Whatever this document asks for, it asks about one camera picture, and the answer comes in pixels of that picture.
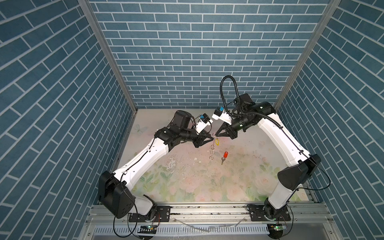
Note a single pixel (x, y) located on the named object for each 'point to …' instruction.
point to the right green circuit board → (278, 228)
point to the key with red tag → (225, 155)
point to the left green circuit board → (148, 229)
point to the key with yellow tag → (217, 142)
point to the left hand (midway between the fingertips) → (211, 137)
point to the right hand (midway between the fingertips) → (216, 132)
